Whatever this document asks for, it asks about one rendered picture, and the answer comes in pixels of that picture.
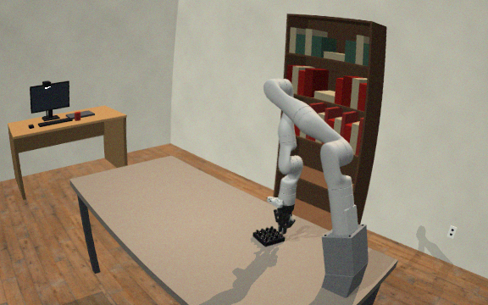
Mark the black knob box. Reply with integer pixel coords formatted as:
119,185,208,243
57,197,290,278
252,226,285,247

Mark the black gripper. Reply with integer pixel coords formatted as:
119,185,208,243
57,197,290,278
274,204,296,235

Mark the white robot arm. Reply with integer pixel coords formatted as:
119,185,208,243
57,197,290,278
263,79,358,236

